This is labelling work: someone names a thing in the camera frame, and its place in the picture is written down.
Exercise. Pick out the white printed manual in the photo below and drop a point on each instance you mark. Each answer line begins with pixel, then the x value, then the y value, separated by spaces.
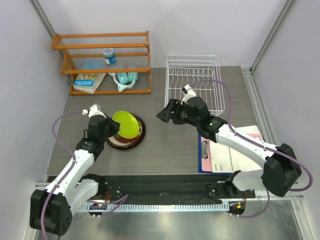
pixel 226 160

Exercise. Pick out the blue clipboard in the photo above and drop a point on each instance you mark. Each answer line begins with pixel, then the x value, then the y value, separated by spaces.
pixel 204 158

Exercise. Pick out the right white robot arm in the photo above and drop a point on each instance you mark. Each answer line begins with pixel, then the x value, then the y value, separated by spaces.
pixel 279 166

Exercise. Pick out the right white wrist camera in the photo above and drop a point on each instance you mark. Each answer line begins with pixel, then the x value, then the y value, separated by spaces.
pixel 188 93

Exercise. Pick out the clear water bottle blue cap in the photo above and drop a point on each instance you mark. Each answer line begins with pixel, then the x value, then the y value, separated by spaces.
pixel 110 59

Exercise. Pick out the pink paper sheet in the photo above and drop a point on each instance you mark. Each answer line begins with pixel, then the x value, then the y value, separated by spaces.
pixel 214 158

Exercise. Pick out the paperback book with blue cover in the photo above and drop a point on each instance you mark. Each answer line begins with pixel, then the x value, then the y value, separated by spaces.
pixel 88 82

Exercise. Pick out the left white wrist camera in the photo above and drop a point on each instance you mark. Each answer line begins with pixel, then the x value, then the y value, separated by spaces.
pixel 95 110

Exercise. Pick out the orange wooden shelf rack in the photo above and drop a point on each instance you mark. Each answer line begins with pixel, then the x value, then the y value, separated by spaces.
pixel 82 54

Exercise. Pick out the green plastic plate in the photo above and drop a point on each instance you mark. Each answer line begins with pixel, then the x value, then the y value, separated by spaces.
pixel 129 126

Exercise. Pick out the white wire dish rack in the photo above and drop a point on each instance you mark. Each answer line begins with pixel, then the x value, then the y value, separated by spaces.
pixel 202 73

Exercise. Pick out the small brown rimmed plate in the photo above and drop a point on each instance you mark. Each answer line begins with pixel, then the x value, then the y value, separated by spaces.
pixel 123 140

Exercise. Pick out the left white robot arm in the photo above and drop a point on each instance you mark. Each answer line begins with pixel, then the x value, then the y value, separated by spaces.
pixel 52 209

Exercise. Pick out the left grey aluminium frame post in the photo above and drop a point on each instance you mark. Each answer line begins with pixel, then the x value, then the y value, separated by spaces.
pixel 43 17

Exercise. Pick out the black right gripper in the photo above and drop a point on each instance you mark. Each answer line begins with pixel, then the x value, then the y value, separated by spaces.
pixel 174 105

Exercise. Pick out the grey aluminium frame post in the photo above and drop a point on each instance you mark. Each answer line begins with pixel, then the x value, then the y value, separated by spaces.
pixel 43 17
pixel 283 14

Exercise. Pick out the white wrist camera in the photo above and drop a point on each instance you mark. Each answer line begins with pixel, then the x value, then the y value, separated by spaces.
pixel 95 110
pixel 188 93

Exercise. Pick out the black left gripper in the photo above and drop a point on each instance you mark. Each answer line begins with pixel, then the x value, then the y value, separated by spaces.
pixel 114 127

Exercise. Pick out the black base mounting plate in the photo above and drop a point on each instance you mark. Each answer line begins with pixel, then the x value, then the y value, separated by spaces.
pixel 179 189

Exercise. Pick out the large brown rimmed cream plate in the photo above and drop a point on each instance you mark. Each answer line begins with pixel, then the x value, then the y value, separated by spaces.
pixel 140 143

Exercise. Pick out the white slotted cable duct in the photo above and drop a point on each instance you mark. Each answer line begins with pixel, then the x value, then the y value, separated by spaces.
pixel 132 208

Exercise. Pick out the white teal cat-ear headphones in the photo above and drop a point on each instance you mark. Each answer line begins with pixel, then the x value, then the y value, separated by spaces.
pixel 124 80

